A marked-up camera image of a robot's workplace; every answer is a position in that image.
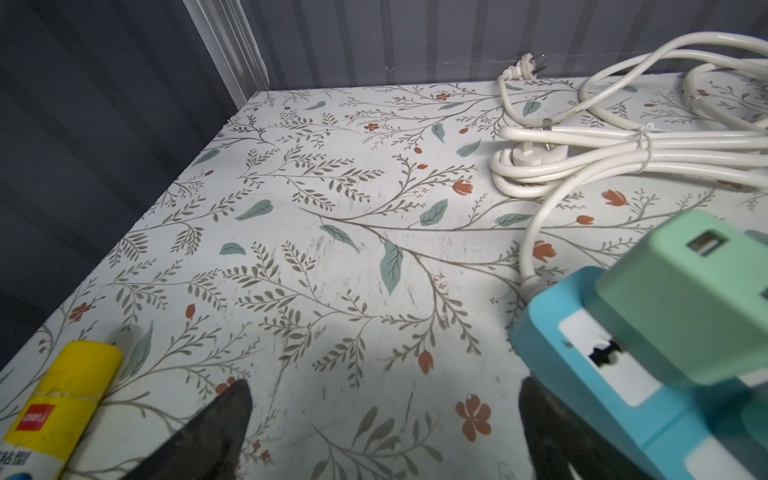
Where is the yellow tube on mat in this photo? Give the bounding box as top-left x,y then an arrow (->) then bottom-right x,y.
1,341 -> 123,479

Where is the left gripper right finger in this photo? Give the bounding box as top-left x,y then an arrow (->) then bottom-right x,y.
518,376 -> 649,479

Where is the white tangled power cable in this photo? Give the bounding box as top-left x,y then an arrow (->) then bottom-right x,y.
488,31 -> 768,301

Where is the blue power strip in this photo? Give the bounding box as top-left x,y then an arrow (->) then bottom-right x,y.
509,267 -> 767,479

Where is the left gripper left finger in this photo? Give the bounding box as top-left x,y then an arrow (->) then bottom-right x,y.
124,379 -> 253,480

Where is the floral table mat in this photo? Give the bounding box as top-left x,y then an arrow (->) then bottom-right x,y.
0,71 -> 768,480

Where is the green plug adapter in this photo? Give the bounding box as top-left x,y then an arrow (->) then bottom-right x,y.
583,210 -> 767,387

